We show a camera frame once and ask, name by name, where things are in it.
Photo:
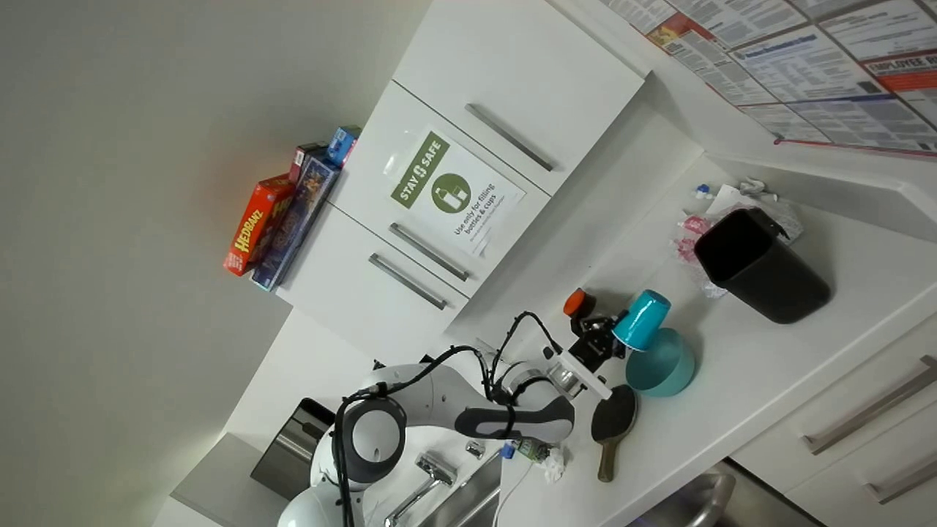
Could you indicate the black small bin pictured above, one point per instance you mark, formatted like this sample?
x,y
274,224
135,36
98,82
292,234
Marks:
x,y
747,256

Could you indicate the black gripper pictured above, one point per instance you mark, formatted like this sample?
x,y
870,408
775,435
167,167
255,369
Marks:
x,y
596,341

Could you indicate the white upper cabinet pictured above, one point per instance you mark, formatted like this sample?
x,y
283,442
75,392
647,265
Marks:
x,y
516,85

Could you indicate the blue plastic cup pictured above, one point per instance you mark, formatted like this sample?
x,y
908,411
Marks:
x,y
637,328

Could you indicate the drawer handle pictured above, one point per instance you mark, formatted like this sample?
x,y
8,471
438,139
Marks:
x,y
906,479
822,440

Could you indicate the black wooden ping pong paddle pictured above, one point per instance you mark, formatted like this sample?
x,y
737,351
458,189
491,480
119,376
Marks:
x,y
609,421

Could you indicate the wall information poster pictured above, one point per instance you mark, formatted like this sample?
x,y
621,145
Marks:
x,y
810,70

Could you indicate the teal bowl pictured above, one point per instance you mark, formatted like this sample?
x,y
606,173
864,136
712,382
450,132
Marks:
x,y
666,367

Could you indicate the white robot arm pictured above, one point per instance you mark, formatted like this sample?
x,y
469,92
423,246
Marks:
x,y
460,391

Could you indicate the middle drawer handle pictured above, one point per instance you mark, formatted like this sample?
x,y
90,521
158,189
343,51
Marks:
x,y
906,479

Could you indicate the green stay safe sign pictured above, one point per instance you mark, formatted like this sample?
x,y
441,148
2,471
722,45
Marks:
x,y
454,195

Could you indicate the upper drawer handle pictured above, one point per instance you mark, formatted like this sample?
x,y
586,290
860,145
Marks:
x,y
822,440

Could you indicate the orange cracker box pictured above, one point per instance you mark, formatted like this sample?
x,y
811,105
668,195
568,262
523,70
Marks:
x,y
258,224

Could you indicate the blue box on cabinet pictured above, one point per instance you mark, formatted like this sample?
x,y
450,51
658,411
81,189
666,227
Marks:
x,y
315,173

